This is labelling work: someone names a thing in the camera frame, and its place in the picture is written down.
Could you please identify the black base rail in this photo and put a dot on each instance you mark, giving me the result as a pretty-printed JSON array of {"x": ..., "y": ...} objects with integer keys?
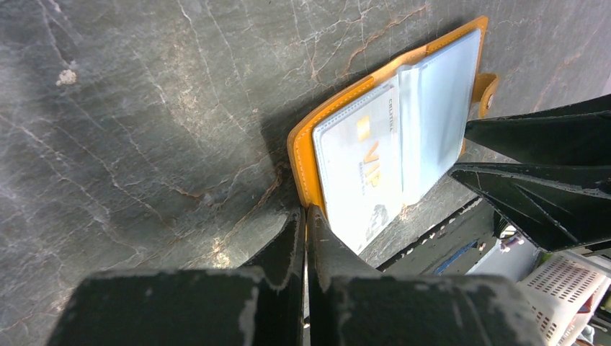
[{"x": 451, "y": 247}]

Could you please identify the silver credit card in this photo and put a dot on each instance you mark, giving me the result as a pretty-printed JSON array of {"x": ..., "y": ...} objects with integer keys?
[{"x": 357, "y": 152}]

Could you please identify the orange card holder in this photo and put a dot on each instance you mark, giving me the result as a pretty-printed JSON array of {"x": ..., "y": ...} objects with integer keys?
[{"x": 437, "y": 85}]

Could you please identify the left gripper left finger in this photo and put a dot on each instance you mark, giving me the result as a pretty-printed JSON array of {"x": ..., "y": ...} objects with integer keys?
[{"x": 257, "y": 303}]

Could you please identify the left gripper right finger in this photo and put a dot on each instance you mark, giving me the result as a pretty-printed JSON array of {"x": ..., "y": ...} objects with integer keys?
[{"x": 352, "y": 303}]

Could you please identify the white perforated basket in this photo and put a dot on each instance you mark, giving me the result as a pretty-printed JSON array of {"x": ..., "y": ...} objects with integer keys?
[{"x": 563, "y": 295}]

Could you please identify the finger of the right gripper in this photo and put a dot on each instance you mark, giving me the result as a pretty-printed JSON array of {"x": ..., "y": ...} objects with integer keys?
[
  {"x": 571, "y": 135},
  {"x": 555, "y": 207}
]

